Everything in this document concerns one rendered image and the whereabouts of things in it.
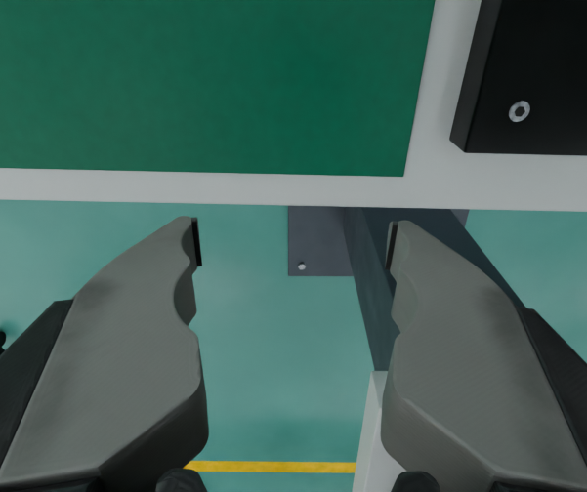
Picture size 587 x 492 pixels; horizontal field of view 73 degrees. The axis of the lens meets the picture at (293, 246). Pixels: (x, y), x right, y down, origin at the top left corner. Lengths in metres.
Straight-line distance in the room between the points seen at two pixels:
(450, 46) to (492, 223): 1.01
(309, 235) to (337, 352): 0.48
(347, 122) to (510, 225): 1.05
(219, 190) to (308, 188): 0.05
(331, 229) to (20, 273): 0.92
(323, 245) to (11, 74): 0.94
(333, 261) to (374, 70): 0.95
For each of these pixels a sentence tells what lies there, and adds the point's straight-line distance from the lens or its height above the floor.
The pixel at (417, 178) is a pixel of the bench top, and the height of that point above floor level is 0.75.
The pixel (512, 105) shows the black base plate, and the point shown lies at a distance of 0.21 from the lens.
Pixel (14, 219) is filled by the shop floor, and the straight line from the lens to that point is 1.31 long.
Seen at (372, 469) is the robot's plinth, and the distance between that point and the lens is 0.43.
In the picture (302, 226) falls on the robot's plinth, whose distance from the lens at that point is 1.07.
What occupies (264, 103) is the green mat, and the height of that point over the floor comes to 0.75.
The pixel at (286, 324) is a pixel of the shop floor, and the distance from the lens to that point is 1.30.
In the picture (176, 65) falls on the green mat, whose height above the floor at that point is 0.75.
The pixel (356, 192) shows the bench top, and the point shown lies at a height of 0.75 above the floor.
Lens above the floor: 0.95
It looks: 59 degrees down
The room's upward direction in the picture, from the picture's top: 180 degrees clockwise
